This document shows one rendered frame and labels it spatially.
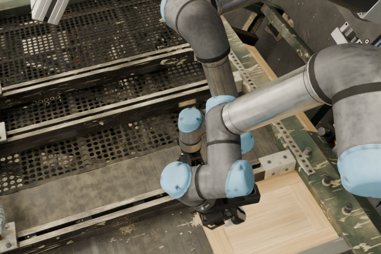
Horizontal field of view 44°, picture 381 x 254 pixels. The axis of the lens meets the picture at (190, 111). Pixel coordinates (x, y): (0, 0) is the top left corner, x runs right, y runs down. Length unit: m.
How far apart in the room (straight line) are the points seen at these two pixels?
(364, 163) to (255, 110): 0.29
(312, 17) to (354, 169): 2.54
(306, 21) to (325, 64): 2.45
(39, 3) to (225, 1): 0.65
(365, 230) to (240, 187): 0.79
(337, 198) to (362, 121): 1.06
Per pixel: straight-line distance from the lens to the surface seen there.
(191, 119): 1.48
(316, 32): 3.13
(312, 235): 1.69
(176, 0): 1.31
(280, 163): 1.78
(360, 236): 1.69
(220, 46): 1.24
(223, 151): 1.01
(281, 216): 1.71
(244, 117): 0.94
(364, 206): 1.77
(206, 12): 1.24
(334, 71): 0.75
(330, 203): 1.73
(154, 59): 2.21
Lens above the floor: 2.23
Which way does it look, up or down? 34 degrees down
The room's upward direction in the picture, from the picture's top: 79 degrees counter-clockwise
